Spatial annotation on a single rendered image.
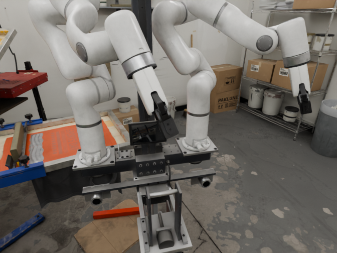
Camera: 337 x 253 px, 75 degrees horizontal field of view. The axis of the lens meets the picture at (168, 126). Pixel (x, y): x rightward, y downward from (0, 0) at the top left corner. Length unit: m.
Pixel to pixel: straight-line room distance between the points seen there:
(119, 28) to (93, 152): 0.52
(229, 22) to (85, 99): 0.53
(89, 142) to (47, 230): 1.54
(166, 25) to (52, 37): 0.39
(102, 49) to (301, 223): 2.23
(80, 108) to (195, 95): 0.42
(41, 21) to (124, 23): 0.42
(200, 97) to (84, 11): 0.47
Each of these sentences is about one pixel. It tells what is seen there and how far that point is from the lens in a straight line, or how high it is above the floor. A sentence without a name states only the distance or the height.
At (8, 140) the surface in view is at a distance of 1.70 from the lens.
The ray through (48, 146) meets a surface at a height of 0.95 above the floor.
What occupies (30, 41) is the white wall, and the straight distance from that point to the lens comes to 3.36.
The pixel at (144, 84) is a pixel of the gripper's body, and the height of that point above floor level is 1.53.
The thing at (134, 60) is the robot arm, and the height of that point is 1.57.
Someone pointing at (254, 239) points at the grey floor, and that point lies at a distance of 2.16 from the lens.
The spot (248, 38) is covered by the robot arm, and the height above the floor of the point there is 1.59.
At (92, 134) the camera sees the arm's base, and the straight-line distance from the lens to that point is 0.86.
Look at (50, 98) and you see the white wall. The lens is 3.51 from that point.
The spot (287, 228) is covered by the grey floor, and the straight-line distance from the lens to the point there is 2.34.
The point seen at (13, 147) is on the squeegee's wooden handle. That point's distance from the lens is 1.36.
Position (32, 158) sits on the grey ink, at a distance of 1.40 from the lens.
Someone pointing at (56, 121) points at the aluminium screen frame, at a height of 0.98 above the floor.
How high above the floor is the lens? 1.66
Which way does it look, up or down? 27 degrees down
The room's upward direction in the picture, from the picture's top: straight up
